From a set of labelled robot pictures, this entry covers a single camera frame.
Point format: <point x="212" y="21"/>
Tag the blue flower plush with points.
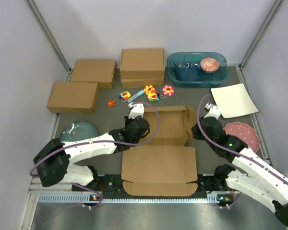
<point x="124" y="96"/>

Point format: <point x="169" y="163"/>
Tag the red patterned bowl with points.
<point x="209" y="65"/>

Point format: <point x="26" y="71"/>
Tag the orange flower plush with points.
<point x="149" y="89"/>

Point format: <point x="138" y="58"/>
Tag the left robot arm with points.
<point x="57" y="161"/>

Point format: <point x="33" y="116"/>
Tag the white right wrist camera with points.
<point x="212" y="111"/>

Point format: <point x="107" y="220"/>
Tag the orange glitter leaf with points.
<point x="111" y="103"/>

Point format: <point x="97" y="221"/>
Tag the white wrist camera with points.
<point x="212" y="111"/>
<point x="136" y="110"/>

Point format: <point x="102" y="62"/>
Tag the pink dotted plate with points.
<point x="245" y="133"/>

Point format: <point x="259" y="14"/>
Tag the blue patterned bowl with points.
<point x="187" y="71"/>

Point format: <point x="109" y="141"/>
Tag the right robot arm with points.
<point x="247" y="172"/>

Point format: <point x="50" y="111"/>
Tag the light blue tube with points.
<point x="135" y="96"/>

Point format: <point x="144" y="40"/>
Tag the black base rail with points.
<point x="110" y="185"/>

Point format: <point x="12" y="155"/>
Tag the rainbow flower plush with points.
<point x="155" y="96"/>

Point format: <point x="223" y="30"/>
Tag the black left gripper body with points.
<point x="129" y="121"/>

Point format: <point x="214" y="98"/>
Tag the folded cardboard box front left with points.
<point x="73" y="98"/>

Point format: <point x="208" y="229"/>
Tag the blue round plate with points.
<point x="79" y="130"/>

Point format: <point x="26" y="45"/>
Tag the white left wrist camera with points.
<point x="136" y="110"/>

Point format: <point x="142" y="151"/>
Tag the white square plate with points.
<point x="233" y="101"/>

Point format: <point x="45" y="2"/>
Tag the brown cardboard box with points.
<point x="164" y="166"/>

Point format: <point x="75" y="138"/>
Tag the pink flower plush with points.
<point x="168" y="90"/>

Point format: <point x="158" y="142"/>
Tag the folded cardboard box back left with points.
<point x="100" y="71"/>

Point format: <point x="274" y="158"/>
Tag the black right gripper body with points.
<point x="197" y="134"/>

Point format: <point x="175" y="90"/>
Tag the stacked cardboard box top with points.
<point x="146" y="63"/>

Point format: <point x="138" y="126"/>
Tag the teal plastic bin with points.
<point x="212" y="80"/>

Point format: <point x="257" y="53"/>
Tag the folded cardboard box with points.
<point x="73" y="98"/>
<point x="100" y="71"/>

